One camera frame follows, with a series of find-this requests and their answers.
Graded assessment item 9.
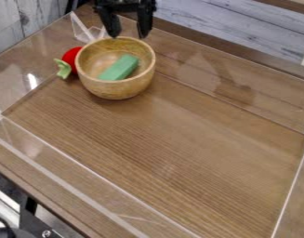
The clear acrylic tray wall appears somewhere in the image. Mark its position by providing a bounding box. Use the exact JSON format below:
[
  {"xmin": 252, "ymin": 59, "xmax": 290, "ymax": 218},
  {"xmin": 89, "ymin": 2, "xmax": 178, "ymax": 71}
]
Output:
[{"xmin": 0, "ymin": 113, "xmax": 200, "ymax": 238}]

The red toy apple green leaf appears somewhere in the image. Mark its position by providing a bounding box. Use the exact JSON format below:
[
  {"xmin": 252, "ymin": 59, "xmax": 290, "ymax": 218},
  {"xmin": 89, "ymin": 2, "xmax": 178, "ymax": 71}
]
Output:
[{"xmin": 54, "ymin": 46, "xmax": 81, "ymax": 80}]

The black table leg bracket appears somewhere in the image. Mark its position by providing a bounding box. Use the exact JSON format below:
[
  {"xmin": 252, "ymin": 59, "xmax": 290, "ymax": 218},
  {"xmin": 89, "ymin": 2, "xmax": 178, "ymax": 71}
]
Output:
[{"xmin": 18, "ymin": 197, "xmax": 62, "ymax": 238}]

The green rectangular block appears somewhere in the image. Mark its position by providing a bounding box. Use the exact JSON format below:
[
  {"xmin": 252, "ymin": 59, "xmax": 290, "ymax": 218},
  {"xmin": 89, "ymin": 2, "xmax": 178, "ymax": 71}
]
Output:
[{"xmin": 97, "ymin": 54, "xmax": 138, "ymax": 81}]

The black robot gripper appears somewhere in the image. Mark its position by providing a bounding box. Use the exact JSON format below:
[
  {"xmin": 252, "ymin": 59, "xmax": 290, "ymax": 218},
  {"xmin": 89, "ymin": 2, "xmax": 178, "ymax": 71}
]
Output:
[{"xmin": 94, "ymin": 0, "xmax": 156, "ymax": 39}]

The clear acrylic corner bracket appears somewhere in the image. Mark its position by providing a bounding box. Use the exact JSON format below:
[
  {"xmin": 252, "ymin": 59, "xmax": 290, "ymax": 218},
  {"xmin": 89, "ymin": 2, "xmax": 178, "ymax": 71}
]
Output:
[{"xmin": 69, "ymin": 12, "xmax": 109, "ymax": 44}]

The black cable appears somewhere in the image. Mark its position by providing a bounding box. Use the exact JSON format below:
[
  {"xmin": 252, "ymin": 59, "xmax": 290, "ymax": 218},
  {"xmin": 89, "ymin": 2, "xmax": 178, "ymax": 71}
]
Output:
[{"xmin": 0, "ymin": 215, "xmax": 18, "ymax": 238}]

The brown wooden bowl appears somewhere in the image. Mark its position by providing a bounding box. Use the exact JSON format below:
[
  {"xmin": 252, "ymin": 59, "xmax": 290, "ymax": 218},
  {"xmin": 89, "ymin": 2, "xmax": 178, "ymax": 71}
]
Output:
[{"xmin": 76, "ymin": 37, "xmax": 156, "ymax": 100}]

